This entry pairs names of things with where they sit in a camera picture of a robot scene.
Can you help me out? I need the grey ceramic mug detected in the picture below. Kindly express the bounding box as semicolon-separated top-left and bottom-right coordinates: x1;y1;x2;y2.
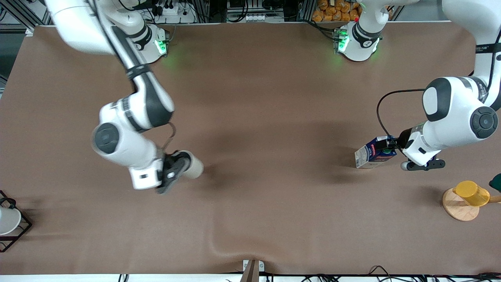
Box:
178;151;204;180

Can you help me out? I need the blue milk carton green cap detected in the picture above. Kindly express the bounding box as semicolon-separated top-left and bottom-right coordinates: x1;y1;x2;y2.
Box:
355;136;397;169

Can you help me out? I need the yellow plastic cup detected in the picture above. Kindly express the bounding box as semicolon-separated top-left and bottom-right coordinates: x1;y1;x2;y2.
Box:
453;181;490;207

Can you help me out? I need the round wooden cup stand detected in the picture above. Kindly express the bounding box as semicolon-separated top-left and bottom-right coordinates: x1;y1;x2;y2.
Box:
442;188;501;222

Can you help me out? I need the white cup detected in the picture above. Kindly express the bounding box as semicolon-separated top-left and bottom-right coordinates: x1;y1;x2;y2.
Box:
0;206;22;235

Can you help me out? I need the brown table cover mat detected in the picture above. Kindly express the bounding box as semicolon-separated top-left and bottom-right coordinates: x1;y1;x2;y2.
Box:
0;22;501;275

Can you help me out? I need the orange snack pile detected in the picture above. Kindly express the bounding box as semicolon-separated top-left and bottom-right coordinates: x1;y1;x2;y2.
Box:
312;0;362;22

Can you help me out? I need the white power strip with plugs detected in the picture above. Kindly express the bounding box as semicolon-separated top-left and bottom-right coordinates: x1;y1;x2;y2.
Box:
156;0;196;19

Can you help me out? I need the long white power strip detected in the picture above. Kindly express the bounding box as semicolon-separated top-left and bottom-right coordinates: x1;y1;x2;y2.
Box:
245;14;285;22

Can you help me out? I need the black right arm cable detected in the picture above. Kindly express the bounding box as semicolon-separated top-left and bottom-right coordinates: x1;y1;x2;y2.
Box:
162;122;177;152

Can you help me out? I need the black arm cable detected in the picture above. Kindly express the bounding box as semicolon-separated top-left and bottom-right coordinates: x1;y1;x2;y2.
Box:
377;89;426;151
162;122;177;152

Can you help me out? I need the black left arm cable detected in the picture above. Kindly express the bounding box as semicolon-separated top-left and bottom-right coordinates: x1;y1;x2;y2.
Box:
377;89;426;151

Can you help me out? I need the black floor cable bundle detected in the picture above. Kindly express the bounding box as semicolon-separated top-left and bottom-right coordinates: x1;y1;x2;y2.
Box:
366;266;400;282

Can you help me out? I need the black wire rack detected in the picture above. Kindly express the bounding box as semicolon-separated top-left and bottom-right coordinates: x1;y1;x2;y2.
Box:
0;190;32;253

